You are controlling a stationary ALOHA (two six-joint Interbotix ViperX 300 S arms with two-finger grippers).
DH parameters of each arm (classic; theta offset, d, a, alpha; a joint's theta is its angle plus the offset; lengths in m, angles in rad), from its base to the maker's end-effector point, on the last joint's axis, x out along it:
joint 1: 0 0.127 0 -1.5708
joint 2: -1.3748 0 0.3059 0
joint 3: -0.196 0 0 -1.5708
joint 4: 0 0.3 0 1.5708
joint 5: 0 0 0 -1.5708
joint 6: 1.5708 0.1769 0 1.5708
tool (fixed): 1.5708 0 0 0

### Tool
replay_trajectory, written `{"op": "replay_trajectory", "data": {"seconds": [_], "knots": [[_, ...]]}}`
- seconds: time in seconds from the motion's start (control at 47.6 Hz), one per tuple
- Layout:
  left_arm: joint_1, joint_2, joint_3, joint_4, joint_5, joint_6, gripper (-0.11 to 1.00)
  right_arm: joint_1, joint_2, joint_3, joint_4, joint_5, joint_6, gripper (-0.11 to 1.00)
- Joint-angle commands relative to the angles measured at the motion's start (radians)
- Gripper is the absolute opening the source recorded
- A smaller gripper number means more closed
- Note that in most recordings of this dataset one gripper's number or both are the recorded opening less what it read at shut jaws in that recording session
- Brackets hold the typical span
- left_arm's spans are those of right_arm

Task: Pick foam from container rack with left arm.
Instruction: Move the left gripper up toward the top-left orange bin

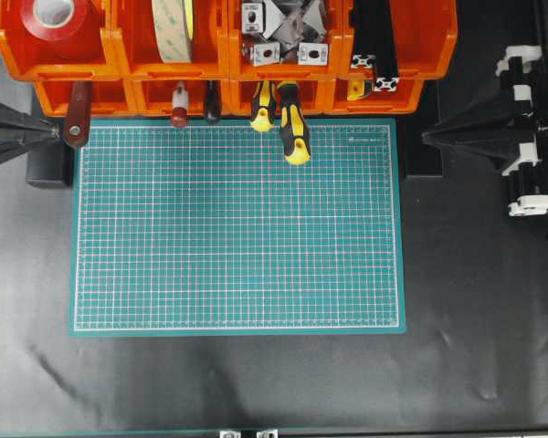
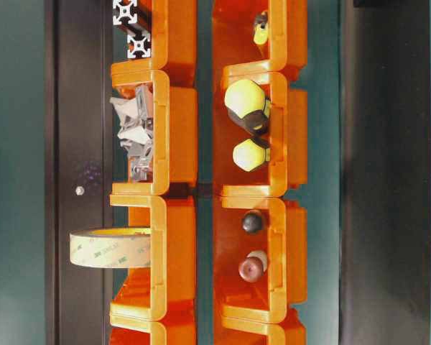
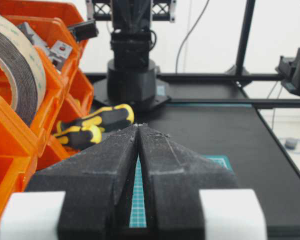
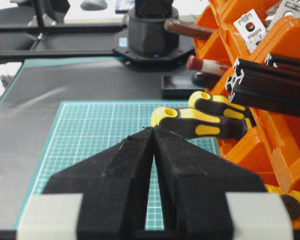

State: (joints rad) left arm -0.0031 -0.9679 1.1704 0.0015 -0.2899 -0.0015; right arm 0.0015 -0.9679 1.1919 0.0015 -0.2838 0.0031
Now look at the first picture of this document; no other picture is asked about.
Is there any black tool handle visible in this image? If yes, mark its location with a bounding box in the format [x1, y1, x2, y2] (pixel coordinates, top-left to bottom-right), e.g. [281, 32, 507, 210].
[204, 80, 222, 125]

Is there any black aluminium extrusion left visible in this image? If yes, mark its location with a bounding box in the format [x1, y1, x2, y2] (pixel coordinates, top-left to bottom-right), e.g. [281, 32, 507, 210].
[351, 0, 376, 68]

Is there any silver bracket at bottom edge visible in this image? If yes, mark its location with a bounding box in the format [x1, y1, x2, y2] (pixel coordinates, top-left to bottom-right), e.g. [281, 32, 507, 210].
[219, 430, 241, 438]

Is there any black aluminium extrusion right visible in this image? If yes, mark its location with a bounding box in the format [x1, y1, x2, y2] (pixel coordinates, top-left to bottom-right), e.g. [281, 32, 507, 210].
[372, 1, 399, 92]

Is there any black block under left gripper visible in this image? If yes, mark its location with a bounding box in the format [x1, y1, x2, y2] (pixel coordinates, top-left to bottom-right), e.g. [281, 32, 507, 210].
[26, 143, 74, 189]

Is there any black foam tape roll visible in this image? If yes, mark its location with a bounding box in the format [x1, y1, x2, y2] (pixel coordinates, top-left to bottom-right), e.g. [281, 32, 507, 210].
[151, 0, 194, 63]

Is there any silver corner bracket right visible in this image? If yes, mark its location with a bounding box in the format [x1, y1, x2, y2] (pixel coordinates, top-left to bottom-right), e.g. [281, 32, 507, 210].
[298, 42, 329, 66]

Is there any white red-capped tool handle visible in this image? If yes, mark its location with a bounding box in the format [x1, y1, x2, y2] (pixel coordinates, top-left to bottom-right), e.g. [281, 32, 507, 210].
[171, 81, 189, 129]

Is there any silver corner bracket left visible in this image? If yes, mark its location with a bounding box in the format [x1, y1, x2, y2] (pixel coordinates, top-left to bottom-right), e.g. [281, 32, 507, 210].
[242, 42, 280, 67]

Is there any black aluminium extrusion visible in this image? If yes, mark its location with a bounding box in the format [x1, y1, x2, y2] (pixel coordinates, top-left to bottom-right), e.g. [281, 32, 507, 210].
[372, 1, 399, 92]
[351, 0, 376, 68]

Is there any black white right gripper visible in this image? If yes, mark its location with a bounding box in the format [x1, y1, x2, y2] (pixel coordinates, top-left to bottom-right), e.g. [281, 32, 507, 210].
[422, 46, 548, 217]

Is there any red tape roll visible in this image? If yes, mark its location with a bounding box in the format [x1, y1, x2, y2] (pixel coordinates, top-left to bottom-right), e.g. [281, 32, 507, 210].
[19, 0, 93, 42]

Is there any silver corner bracket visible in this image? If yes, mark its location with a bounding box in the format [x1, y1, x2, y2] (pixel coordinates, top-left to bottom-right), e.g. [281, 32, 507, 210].
[241, 2, 265, 34]
[298, 42, 329, 66]
[242, 42, 280, 67]

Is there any brown wooden tool handle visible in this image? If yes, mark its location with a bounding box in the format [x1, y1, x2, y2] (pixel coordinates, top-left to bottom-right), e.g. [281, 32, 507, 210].
[62, 81, 93, 150]

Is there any short yellow black screwdriver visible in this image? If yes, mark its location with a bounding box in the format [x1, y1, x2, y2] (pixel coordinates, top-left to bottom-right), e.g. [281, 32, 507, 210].
[250, 80, 277, 132]

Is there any long yellow black screwdriver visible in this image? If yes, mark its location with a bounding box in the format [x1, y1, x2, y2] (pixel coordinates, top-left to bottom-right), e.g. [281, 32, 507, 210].
[277, 80, 311, 165]

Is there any orange bin rack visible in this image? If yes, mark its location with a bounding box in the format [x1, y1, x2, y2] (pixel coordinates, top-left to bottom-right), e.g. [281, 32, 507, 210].
[0, 1, 458, 81]
[34, 78, 425, 117]

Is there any green cutting mat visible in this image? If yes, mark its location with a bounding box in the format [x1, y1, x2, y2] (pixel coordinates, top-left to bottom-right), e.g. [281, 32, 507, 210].
[69, 119, 406, 337]

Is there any yellow tool in bin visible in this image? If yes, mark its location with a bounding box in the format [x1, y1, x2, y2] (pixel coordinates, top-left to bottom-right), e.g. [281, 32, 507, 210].
[346, 79, 374, 101]

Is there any grey metal bracket pile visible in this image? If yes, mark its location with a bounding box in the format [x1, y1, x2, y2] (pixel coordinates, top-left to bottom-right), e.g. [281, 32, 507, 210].
[258, 1, 327, 52]

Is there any silver corner bracket top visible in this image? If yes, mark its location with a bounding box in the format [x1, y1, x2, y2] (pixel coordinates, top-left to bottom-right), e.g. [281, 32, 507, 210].
[241, 2, 265, 34]

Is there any orange upper bin rack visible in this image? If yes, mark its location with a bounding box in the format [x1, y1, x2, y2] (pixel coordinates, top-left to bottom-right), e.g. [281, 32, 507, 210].
[0, 1, 458, 81]

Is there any orange lower bin rack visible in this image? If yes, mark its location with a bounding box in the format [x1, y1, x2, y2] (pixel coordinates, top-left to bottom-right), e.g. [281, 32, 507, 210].
[34, 78, 425, 117]

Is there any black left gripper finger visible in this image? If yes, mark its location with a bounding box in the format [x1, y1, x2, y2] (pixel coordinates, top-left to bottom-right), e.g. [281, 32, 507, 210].
[0, 102, 64, 155]

